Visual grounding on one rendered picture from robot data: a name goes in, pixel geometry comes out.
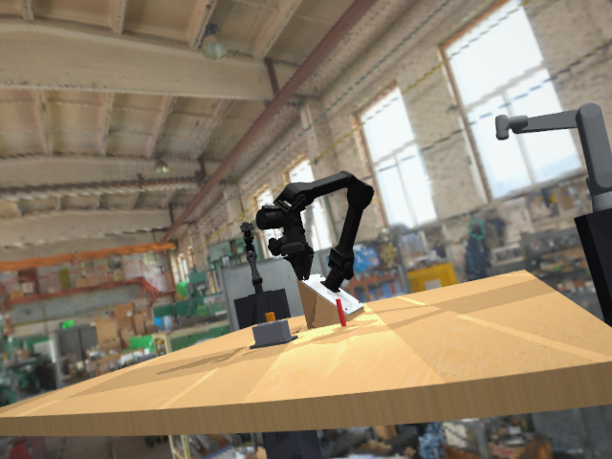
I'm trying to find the red peg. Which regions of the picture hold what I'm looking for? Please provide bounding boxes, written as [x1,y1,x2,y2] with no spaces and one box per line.
[336,299,346,326]

